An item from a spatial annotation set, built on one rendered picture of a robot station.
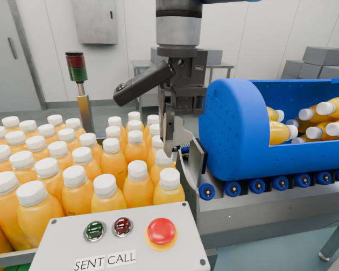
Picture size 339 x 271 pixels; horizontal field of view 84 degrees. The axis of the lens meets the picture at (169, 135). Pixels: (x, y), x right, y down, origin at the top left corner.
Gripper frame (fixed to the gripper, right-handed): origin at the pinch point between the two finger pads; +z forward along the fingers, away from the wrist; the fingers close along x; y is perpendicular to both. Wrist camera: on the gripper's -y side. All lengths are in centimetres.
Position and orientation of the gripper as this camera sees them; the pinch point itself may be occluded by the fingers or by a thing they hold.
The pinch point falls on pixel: (163, 145)
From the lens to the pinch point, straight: 41.9
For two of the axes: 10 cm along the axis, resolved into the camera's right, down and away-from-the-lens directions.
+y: 9.8, -0.6, 1.8
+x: -1.9, -4.8, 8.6
